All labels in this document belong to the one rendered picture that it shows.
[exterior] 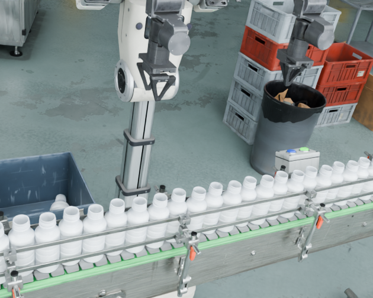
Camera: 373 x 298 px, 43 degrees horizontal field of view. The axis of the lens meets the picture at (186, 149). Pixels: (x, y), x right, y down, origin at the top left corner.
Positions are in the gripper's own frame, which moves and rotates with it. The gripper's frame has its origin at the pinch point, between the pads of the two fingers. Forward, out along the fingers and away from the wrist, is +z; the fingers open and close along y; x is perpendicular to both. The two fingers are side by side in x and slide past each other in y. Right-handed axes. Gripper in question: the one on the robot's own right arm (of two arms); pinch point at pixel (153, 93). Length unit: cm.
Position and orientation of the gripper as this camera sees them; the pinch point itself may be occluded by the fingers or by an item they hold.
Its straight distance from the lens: 124.5
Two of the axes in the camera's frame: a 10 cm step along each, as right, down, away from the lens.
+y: 4.5, 5.3, -7.2
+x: 8.8, -1.2, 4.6
